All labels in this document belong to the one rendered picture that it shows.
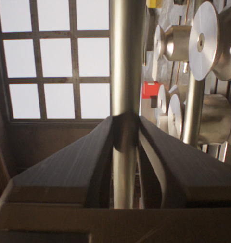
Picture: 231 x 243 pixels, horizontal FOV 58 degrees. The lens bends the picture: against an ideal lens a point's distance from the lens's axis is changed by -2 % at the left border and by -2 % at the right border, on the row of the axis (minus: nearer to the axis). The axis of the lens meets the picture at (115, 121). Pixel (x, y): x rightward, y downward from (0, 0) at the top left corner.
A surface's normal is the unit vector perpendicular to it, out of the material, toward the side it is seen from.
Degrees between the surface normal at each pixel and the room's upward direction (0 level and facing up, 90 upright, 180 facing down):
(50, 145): 90
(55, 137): 90
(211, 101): 90
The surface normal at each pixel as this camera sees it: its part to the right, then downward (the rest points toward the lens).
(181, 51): -0.01, 0.72
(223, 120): -0.02, 0.08
